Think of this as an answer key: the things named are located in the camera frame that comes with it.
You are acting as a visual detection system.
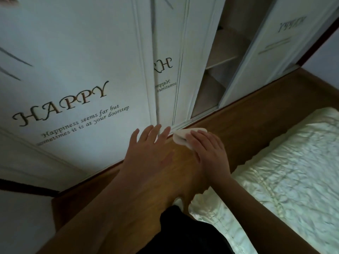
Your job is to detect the person's right hand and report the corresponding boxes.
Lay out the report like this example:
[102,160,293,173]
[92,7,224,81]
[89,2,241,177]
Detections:
[185,130,231,187]

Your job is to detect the person's left hand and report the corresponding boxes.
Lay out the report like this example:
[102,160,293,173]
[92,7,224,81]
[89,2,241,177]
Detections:
[123,124,174,189]

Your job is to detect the white cloth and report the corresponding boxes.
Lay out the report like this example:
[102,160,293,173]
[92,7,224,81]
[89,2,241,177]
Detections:
[173,128,208,151]

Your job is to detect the person's right forearm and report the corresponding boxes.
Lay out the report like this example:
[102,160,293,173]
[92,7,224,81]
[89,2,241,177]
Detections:
[208,173,316,254]

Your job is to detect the person's left forearm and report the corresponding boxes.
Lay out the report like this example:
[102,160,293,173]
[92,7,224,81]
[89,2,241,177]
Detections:
[36,176,166,254]

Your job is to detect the large white printed wardrobe door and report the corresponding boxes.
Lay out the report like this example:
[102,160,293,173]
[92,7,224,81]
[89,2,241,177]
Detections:
[0,0,160,194]

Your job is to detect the person's black trousers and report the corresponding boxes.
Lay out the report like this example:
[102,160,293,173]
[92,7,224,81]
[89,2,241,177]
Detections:
[136,205,235,254]

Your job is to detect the wardrobe interior shelves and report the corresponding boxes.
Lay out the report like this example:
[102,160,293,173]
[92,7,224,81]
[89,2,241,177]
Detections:
[190,0,278,120]

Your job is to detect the narrow white wardrobe door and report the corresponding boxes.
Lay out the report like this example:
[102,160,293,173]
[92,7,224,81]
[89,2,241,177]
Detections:
[151,0,227,130]

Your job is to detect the white wardrobe door, mirrored print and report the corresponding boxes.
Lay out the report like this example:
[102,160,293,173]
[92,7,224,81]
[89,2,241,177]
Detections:
[218,0,339,109]

